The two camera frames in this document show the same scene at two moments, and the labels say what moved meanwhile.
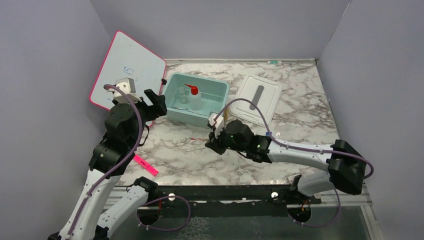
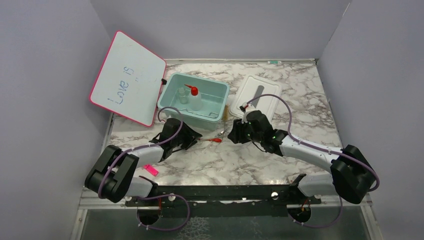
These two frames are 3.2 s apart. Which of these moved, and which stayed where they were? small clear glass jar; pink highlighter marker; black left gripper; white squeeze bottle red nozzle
Moved: black left gripper
Stayed: pink highlighter marker; white squeeze bottle red nozzle; small clear glass jar
